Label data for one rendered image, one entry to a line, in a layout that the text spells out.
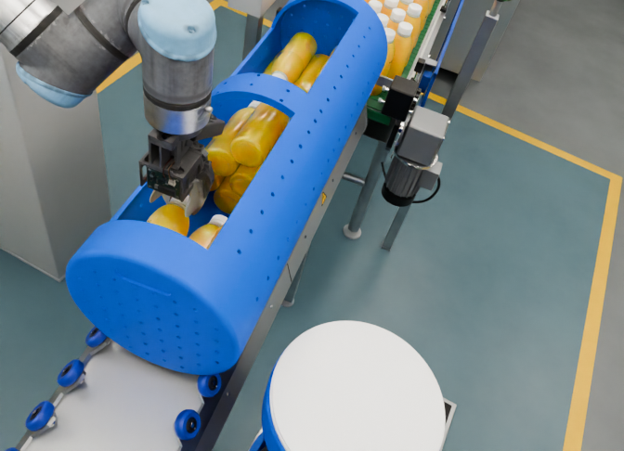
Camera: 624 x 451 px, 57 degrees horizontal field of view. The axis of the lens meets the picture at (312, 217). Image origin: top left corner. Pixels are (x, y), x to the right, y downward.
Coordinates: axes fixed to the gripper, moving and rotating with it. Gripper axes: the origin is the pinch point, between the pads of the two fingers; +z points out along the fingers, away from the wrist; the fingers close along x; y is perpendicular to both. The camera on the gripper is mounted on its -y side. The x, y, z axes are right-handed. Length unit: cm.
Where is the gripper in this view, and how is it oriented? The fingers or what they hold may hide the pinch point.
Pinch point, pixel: (183, 200)
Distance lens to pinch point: 100.0
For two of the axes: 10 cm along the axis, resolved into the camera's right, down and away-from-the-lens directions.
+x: 9.3, 3.6, -0.9
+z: -1.8, 6.4, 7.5
